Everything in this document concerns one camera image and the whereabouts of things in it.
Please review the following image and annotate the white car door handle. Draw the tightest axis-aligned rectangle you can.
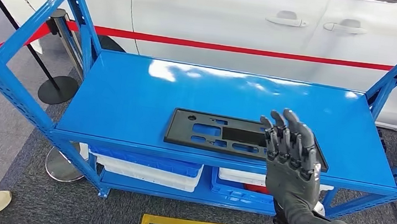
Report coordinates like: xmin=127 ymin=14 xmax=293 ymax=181
xmin=322 ymin=16 xmax=369 ymax=36
xmin=265 ymin=8 xmax=310 ymax=29

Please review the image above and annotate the blue plastic bin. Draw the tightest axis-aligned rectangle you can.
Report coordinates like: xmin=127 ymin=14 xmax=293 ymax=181
xmin=86 ymin=144 xmax=205 ymax=179
xmin=208 ymin=167 xmax=280 ymax=213

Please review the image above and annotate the short red barrier belt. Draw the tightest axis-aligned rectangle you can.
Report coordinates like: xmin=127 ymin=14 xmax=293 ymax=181
xmin=0 ymin=16 xmax=54 ymax=58

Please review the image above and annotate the small black device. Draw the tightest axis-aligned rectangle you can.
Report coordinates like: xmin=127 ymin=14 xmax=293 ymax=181
xmin=375 ymin=128 xmax=390 ymax=153

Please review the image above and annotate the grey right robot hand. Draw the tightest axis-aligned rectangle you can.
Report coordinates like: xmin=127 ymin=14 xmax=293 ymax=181
xmin=249 ymin=106 xmax=367 ymax=224

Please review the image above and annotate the white car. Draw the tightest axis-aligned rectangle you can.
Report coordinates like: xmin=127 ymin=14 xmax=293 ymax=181
xmin=0 ymin=0 xmax=397 ymax=132

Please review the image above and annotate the long red barrier belt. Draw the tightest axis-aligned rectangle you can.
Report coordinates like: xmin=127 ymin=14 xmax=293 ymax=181
xmin=64 ymin=20 xmax=397 ymax=73

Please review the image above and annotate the red item in bin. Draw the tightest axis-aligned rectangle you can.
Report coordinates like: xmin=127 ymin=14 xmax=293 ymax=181
xmin=243 ymin=183 xmax=272 ymax=195

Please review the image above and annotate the black stanchion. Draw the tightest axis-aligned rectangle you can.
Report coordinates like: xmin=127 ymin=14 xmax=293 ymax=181
xmin=0 ymin=0 xmax=88 ymax=108

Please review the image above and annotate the black plastic frame part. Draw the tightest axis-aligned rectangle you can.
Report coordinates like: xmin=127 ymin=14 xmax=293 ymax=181
xmin=162 ymin=107 xmax=333 ymax=173

